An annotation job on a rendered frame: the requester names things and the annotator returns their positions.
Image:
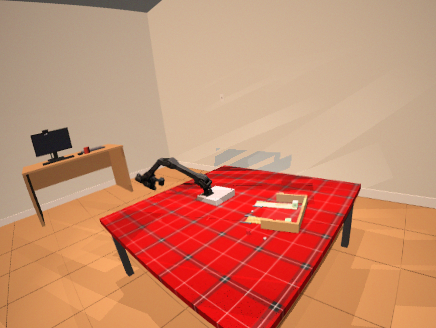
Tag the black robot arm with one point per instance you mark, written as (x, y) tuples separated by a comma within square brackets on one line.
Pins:
[(200, 179)]

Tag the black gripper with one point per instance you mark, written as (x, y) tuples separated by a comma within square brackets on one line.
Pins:
[(160, 181)]

